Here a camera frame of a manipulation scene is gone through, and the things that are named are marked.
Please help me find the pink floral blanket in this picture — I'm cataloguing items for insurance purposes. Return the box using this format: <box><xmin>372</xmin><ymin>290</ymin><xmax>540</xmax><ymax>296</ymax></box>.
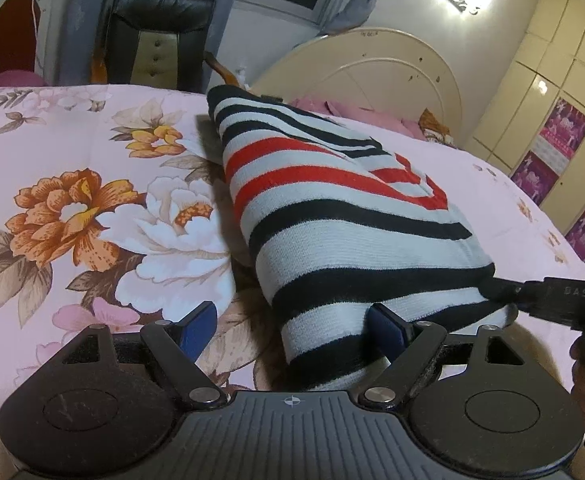
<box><xmin>0</xmin><ymin>84</ymin><xmax>585</xmax><ymax>411</ymax></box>

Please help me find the magenta pillow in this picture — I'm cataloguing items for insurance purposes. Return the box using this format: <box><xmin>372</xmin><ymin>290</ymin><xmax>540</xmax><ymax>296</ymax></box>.
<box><xmin>0</xmin><ymin>70</ymin><xmax>47</xmax><ymax>90</ymax></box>

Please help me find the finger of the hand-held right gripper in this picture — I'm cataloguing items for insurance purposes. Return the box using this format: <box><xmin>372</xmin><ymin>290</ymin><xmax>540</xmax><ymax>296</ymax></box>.
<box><xmin>480</xmin><ymin>276</ymin><xmax>585</xmax><ymax>332</ymax></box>

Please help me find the red black white striped sweater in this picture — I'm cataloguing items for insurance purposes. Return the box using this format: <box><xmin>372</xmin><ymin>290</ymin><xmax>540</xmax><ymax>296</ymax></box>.
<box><xmin>206</xmin><ymin>85</ymin><xmax>518</xmax><ymax>393</ymax></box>

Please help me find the red and white headboard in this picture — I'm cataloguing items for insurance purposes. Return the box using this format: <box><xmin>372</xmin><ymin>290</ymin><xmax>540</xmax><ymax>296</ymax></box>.
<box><xmin>0</xmin><ymin>0</ymin><xmax>54</xmax><ymax>86</ymax></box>

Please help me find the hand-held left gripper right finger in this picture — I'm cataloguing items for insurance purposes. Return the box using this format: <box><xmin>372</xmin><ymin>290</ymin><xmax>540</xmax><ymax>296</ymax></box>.
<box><xmin>357</xmin><ymin>302</ymin><xmax>529</xmax><ymax>408</ymax></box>

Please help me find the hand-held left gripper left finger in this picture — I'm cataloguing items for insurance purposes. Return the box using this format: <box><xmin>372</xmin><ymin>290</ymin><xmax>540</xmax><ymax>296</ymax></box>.
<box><xmin>57</xmin><ymin>301</ymin><xmax>229</xmax><ymax>408</ymax></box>

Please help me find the orange patterned cloth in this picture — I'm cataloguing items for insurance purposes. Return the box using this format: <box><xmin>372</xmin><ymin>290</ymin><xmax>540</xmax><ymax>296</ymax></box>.
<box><xmin>419</xmin><ymin>107</ymin><xmax>456</xmax><ymax>145</ymax></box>

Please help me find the cream wardrobe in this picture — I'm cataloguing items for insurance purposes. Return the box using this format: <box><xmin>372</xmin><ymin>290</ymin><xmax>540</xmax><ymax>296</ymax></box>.
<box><xmin>463</xmin><ymin>0</ymin><xmax>585</xmax><ymax>281</ymax></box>

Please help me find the wooden chair armrest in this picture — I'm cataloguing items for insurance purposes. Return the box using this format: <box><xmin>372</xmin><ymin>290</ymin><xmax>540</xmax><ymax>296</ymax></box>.
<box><xmin>203</xmin><ymin>51</ymin><xmax>240</xmax><ymax>88</ymax></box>

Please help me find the black leather chair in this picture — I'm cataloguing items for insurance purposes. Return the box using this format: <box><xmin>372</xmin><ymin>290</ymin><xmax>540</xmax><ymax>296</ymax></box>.
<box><xmin>100</xmin><ymin>0</ymin><xmax>217</xmax><ymax>93</ymax></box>

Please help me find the pink pillow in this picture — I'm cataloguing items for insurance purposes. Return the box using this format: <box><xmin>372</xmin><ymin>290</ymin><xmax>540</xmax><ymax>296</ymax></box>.
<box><xmin>290</xmin><ymin>97</ymin><xmax>426</xmax><ymax>137</ymax></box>

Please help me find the round cream headboard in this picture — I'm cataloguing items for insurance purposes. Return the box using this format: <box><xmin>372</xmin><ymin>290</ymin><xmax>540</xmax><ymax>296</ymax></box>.
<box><xmin>250</xmin><ymin>27</ymin><xmax>464</xmax><ymax>148</ymax></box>

